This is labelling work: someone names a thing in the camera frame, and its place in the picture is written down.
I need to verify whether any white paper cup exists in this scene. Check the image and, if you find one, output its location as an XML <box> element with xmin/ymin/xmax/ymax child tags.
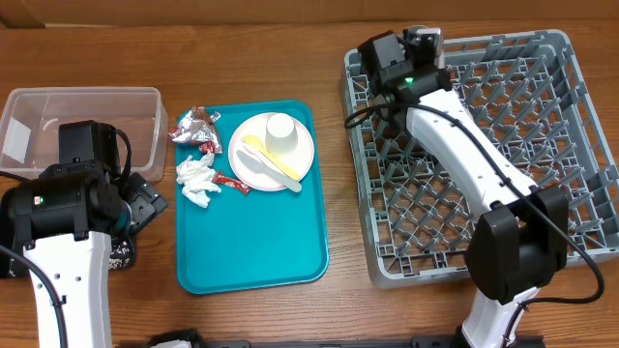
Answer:
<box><xmin>265</xmin><ymin>113</ymin><xmax>298</xmax><ymax>156</ymax></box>

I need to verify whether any red ketchup packet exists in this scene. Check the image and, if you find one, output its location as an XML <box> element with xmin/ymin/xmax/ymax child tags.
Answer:
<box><xmin>213</xmin><ymin>171</ymin><xmax>251</xmax><ymax>195</ymax></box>

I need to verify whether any white napkin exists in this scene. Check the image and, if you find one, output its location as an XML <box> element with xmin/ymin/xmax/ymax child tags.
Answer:
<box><xmin>176</xmin><ymin>153</ymin><xmax>221</xmax><ymax>208</ymax></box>

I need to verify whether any foil wrapper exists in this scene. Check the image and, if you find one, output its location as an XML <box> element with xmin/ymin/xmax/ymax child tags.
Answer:
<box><xmin>168</xmin><ymin>106</ymin><xmax>223</xmax><ymax>154</ymax></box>

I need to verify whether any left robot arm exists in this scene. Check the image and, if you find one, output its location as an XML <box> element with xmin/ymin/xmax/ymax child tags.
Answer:
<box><xmin>1</xmin><ymin>120</ymin><xmax>168</xmax><ymax>347</ymax></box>

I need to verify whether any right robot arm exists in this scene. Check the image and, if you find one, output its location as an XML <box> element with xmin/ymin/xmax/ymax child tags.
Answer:
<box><xmin>358</xmin><ymin>28</ymin><xmax>568</xmax><ymax>347</ymax></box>

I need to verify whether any grey dishwasher rack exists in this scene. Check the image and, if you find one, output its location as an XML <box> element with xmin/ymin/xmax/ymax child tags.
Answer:
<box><xmin>348</xmin><ymin>30</ymin><xmax>618</xmax><ymax>289</ymax></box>

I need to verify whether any white plastic knife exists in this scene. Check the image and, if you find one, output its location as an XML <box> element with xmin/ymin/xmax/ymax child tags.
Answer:
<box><xmin>236</xmin><ymin>151</ymin><xmax>302</xmax><ymax>192</ymax></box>

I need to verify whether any white plate with cutlery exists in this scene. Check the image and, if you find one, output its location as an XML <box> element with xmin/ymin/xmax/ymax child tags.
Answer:
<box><xmin>228</xmin><ymin>112</ymin><xmax>315</xmax><ymax>191</ymax></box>

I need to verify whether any yellow plastic spoon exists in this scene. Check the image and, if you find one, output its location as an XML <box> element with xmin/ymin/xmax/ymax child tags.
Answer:
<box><xmin>243</xmin><ymin>135</ymin><xmax>301</xmax><ymax>181</ymax></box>

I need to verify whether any black tray bin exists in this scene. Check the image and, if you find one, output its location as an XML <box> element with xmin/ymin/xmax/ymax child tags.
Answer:
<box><xmin>1</xmin><ymin>188</ymin><xmax>135</xmax><ymax>278</ymax></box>

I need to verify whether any white rice pile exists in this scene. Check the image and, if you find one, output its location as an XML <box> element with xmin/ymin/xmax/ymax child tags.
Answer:
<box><xmin>108</xmin><ymin>238</ymin><xmax>135</xmax><ymax>271</ymax></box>

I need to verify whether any clear plastic bin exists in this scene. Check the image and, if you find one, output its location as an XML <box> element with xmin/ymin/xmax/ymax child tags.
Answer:
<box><xmin>1</xmin><ymin>87</ymin><xmax>168</xmax><ymax>182</ymax></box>

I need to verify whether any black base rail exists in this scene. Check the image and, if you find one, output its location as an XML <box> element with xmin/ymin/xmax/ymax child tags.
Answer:
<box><xmin>120</xmin><ymin>329</ymin><xmax>468</xmax><ymax>348</ymax></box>

